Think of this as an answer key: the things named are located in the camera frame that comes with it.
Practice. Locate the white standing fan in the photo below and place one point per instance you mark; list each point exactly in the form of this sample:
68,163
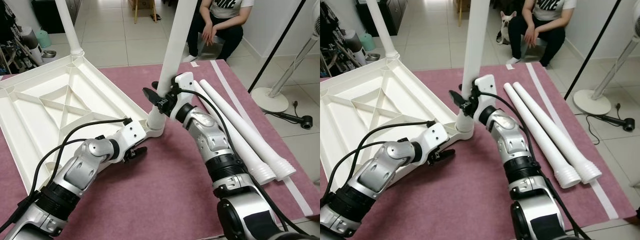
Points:
270,100
592,102

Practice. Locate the grey white canister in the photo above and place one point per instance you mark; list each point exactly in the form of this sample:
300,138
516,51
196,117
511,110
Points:
352,45
30,42

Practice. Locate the long white tape strip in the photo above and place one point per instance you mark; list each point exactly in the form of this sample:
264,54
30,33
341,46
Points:
227,85
542,87

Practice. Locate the metal pet bowl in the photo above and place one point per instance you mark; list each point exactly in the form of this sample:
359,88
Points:
49,53
372,56

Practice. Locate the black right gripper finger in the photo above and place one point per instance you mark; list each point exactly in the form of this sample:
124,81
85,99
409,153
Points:
152,96
457,98
155,85

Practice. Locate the pink table cloth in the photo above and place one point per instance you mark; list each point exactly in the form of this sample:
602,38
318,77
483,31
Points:
475,210
165,200

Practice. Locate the clothes rack with dark clothes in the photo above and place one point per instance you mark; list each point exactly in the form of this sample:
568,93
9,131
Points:
12,35
332,35

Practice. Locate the white plastic table top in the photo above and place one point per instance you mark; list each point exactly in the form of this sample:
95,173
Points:
65,110
390,115

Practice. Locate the black cabinet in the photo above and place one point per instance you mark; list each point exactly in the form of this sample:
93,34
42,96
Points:
380,15
55,12

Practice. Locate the black slanted pole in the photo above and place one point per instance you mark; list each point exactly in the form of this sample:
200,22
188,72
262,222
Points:
595,50
276,46

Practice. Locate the grey low stool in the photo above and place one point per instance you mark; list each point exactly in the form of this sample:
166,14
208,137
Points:
212,47
532,50

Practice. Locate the black hair dryer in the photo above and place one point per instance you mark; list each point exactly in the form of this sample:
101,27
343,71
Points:
622,122
300,120

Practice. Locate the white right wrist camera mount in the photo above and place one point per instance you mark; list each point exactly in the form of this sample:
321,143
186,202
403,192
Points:
184,87
484,90

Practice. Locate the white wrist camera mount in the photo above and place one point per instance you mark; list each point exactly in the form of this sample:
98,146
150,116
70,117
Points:
484,90
435,135
132,132
184,87

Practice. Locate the small white tape piece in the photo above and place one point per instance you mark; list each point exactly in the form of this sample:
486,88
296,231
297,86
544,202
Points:
510,67
194,64

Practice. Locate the small white dog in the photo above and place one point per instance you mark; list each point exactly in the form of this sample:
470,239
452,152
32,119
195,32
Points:
506,27

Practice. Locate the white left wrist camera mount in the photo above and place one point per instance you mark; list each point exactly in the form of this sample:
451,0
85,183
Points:
132,132
435,135

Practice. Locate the seated person in white shirt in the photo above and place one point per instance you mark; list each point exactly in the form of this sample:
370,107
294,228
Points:
220,25
545,25

